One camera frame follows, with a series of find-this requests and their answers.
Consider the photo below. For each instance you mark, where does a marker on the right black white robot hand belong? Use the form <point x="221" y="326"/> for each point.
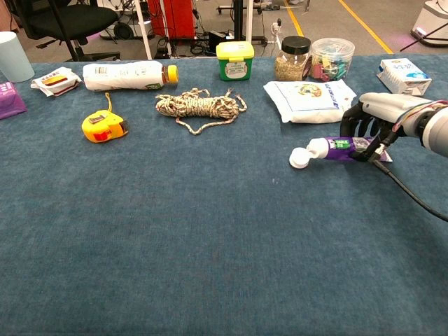
<point x="388" y="106"/>

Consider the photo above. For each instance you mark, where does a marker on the purple white toothpaste tube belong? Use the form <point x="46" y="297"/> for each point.
<point x="332" y="150"/>

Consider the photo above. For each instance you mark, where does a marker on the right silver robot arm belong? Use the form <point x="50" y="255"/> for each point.
<point x="437" y="129"/>

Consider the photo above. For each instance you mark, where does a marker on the white wrapped bottle yellow cap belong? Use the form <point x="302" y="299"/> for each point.
<point x="122" y="76"/>

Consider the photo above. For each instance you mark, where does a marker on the white blue milk carton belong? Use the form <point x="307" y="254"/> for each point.
<point x="402" y="75"/>

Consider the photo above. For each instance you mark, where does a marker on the clear jar of binder clips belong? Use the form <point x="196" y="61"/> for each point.
<point x="332" y="59"/>

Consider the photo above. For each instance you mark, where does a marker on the thin black rod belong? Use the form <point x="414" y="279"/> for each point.
<point x="423" y="39"/>

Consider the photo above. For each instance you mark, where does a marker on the white printed food bag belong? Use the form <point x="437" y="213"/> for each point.
<point x="308" y="105"/>

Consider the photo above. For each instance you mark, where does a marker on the white machine base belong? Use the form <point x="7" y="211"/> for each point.
<point x="432" y="21"/>

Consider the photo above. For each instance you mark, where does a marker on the grain jar black lid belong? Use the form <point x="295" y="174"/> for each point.
<point x="290" y="66"/>

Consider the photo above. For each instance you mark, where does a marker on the white power strip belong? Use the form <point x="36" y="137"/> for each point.
<point x="276" y="28"/>

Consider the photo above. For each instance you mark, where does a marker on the green box yellow lid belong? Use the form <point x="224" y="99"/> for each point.
<point x="234" y="66"/>

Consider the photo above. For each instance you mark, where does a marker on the blue table cloth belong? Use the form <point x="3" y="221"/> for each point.
<point x="210" y="227"/>

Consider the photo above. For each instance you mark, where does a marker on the red cabinet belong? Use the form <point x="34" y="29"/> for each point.
<point x="171" y="17"/>

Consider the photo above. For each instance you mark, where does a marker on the yellow tape measure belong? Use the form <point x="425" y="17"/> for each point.
<point x="103" y="127"/>

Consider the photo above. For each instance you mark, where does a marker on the black office chair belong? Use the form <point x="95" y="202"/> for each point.
<point x="77" y="15"/>

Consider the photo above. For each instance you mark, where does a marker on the white red snack packet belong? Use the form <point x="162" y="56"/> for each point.
<point x="54" y="81"/>

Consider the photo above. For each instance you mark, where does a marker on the light blue plastic cup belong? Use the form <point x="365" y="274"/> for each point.
<point x="14" y="56"/>

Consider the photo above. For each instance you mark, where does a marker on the small purple box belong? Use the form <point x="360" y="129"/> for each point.
<point x="10" y="101"/>

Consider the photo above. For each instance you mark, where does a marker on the white metal frame leg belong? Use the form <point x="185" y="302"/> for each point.
<point x="248" y="21"/>
<point x="144" y="31"/>

